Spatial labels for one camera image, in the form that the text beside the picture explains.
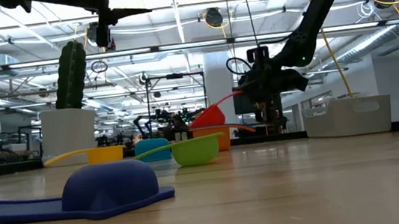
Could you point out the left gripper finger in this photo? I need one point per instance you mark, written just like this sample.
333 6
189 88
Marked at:
124 13

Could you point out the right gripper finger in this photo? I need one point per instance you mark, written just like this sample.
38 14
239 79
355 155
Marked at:
248 87

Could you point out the red measuring cup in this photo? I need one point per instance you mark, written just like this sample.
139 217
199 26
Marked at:
208 118

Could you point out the orange measuring cup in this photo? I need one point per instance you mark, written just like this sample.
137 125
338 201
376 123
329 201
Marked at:
224 139

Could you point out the green measuring cup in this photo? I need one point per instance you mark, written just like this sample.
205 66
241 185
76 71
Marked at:
195 154

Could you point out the light blue measuring cup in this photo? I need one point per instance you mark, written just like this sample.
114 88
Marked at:
151 149

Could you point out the yellow measuring cup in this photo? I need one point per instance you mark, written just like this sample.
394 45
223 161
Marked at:
106 154

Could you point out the navy blue measuring cup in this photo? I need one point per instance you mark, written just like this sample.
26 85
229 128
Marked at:
110 186

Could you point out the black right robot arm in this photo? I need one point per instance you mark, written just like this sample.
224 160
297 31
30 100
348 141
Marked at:
316 12

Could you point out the grey plastic basket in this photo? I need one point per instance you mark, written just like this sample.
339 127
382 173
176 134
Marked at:
347 121

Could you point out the white building column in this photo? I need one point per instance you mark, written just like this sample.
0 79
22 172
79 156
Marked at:
218 79

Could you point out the green cactus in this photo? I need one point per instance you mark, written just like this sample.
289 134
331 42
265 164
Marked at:
71 77

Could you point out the long ceiling light bar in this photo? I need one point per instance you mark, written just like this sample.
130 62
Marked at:
192 45

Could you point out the background robot workstation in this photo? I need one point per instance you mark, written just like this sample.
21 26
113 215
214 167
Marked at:
170 123

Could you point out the white hexagonal plant pot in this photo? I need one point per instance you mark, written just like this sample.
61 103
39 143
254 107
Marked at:
68 138

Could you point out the black gantry frame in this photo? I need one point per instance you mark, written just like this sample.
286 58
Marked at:
174 76

